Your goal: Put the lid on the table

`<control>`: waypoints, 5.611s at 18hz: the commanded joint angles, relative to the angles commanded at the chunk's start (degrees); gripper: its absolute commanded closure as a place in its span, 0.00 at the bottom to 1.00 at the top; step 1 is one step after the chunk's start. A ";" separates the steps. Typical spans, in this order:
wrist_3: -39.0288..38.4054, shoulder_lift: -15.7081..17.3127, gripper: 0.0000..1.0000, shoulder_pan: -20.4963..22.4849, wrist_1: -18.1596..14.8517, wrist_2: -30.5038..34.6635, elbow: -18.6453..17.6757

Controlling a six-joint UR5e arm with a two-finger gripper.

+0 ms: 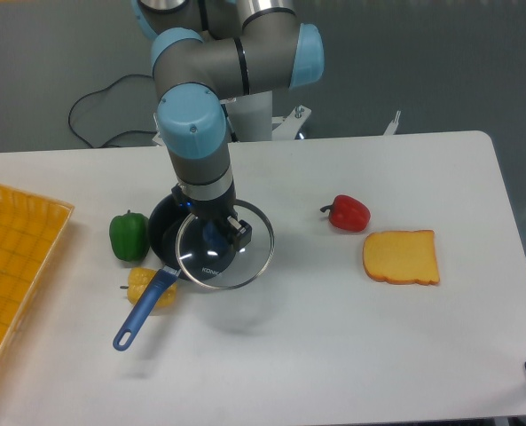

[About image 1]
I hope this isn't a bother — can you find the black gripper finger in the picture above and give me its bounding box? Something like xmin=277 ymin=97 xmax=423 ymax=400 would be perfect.
xmin=218 ymin=216 xmax=251 ymax=250

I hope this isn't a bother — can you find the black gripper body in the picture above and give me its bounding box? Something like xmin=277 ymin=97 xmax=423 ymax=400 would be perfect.
xmin=171 ymin=184 xmax=237 ymax=222

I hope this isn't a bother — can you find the round glass pan lid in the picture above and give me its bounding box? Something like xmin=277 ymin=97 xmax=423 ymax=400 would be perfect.
xmin=177 ymin=199 xmax=275 ymax=290

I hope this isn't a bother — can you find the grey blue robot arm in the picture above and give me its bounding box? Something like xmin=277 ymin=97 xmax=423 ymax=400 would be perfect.
xmin=131 ymin=1 xmax=325 ymax=250

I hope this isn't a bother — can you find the blue frying pan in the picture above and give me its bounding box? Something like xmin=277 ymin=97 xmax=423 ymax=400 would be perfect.
xmin=113 ymin=194 xmax=241 ymax=351

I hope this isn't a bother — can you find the green bell pepper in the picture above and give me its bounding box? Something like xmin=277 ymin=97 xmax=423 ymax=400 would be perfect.
xmin=108 ymin=210 xmax=150 ymax=263

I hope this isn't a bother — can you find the yellow bell pepper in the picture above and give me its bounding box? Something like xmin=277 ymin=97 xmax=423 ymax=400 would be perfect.
xmin=121 ymin=267 xmax=177 ymax=309

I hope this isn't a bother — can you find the red bell pepper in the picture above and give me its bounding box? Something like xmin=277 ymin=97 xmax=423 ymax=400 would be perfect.
xmin=319 ymin=194 xmax=371 ymax=233

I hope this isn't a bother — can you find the toast bread slice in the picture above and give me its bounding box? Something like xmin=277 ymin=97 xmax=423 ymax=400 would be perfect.
xmin=362 ymin=230 xmax=440 ymax=285

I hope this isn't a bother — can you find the yellow plastic basket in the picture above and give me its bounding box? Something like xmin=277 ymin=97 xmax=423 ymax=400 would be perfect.
xmin=0 ymin=184 xmax=75 ymax=358

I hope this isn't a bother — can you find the black cable on floor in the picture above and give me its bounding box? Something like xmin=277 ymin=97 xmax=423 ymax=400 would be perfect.
xmin=68 ymin=74 xmax=158 ymax=148

